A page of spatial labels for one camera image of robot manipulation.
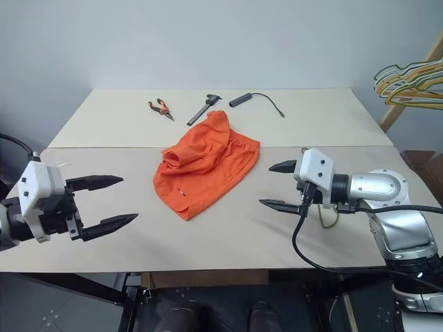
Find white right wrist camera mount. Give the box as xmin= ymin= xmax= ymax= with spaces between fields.
xmin=293 ymin=147 xmax=336 ymax=210

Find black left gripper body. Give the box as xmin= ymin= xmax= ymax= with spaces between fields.
xmin=38 ymin=186 xmax=86 ymax=242

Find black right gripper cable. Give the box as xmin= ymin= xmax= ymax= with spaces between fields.
xmin=337 ymin=203 xmax=443 ymax=216

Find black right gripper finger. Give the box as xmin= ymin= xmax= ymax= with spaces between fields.
xmin=269 ymin=159 xmax=297 ymax=175
xmin=258 ymin=199 xmax=300 ymax=215

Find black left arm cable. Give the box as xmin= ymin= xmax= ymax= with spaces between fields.
xmin=0 ymin=133 xmax=41 ymax=162

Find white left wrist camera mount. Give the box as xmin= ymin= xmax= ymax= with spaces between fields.
xmin=15 ymin=160 xmax=66 ymax=243

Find light wooden slat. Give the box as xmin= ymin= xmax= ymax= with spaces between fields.
xmin=340 ymin=293 xmax=360 ymax=332

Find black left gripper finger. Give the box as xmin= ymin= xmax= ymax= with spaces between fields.
xmin=65 ymin=174 xmax=125 ymax=194
xmin=80 ymin=213 xmax=140 ymax=242

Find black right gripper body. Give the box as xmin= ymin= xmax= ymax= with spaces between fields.
xmin=295 ymin=181 xmax=314 ymax=216

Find orange-handled pliers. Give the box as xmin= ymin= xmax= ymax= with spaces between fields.
xmin=147 ymin=98 xmax=175 ymax=122

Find orange t-shirt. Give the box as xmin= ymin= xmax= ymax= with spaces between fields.
xmin=152 ymin=110 xmax=262 ymax=223

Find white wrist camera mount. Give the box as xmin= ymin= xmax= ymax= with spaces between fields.
xmin=293 ymin=147 xmax=336 ymax=210
xmin=15 ymin=160 xmax=66 ymax=243

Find wooden clothes rack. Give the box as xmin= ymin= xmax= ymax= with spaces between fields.
xmin=378 ymin=33 xmax=443 ymax=134

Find black caliper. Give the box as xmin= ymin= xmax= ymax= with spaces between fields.
xmin=187 ymin=93 xmax=222 ymax=127

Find black USB hub with cable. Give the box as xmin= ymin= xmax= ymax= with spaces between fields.
xmin=228 ymin=91 xmax=287 ymax=120

